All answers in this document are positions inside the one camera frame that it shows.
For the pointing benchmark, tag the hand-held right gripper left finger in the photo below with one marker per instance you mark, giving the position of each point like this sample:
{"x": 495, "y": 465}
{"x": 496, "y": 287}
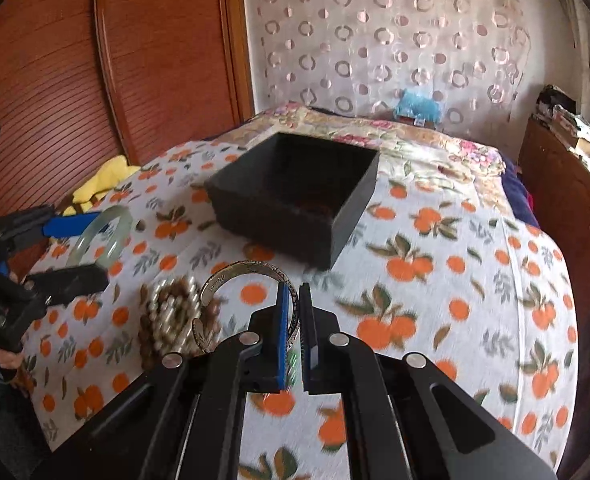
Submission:
{"x": 280, "y": 340}

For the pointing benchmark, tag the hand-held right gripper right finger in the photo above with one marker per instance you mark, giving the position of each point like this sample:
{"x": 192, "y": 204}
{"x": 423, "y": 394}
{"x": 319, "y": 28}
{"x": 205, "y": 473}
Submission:
{"x": 309, "y": 340}

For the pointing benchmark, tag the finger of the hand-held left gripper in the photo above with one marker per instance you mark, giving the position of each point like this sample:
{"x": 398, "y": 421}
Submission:
{"x": 70, "y": 282}
{"x": 70, "y": 225}

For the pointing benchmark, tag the pale green jade bangle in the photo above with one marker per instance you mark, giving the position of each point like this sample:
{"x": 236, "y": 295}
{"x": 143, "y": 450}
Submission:
{"x": 82, "y": 245}

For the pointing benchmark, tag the silver engraved bangle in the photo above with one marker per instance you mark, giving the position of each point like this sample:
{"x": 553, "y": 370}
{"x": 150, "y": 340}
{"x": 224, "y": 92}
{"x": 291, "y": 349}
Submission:
{"x": 235, "y": 267}

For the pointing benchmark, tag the black square box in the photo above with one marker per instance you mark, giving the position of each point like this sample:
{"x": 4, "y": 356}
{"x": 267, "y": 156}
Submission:
{"x": 355, "y": 210}

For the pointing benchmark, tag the person's left hand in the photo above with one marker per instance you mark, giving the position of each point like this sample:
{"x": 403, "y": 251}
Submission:
{"x": 9, "y": 358}

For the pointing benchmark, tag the yellow plush toy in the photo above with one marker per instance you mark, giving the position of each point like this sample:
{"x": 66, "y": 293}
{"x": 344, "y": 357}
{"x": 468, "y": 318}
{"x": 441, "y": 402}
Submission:
{"x": 100, "y": 185}

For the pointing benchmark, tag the orange fruit print cloth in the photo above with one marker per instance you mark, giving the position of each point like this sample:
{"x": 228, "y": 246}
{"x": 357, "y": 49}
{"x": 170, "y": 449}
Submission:
{"x": 425, "y": 285}

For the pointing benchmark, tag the wooden slatted wardrobe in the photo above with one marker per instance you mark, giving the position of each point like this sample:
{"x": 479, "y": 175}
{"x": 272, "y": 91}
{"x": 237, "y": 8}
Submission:
{"x": 50, "y": 85}

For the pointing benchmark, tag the floral quilt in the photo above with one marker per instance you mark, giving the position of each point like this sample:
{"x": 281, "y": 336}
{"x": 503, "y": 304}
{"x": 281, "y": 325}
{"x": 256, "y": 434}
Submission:
{"x": 425, "y": 160}

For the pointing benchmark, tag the small cardboard box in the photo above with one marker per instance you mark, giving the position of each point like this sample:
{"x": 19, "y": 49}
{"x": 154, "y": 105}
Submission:
{"x": 422, "y": 122}

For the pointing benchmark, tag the dark blue blanket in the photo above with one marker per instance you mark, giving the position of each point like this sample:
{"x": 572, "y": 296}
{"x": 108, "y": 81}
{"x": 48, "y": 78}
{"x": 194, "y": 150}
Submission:
{"x": 517, "y": 195}

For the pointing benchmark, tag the blue plastic bag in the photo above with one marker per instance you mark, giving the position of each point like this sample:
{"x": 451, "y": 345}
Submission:
{"x": 417, "y": 105}

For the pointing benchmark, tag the wooden cabinet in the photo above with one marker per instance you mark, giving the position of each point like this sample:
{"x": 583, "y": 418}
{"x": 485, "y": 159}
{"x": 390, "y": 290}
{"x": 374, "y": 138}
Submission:
{"x": 565, "y": 200}

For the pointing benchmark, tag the stack of books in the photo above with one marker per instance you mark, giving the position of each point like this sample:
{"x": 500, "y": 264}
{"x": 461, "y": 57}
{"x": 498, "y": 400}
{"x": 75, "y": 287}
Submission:
{"x": 577, "y": 130}

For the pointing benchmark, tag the stack of black clothes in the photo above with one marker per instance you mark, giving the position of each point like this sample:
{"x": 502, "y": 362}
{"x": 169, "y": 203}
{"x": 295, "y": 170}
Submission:
{"x": 552, "y": 100}

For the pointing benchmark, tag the white window curtain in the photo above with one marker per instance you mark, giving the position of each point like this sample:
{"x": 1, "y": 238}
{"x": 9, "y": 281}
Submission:
{"x": 582, "y": 50}

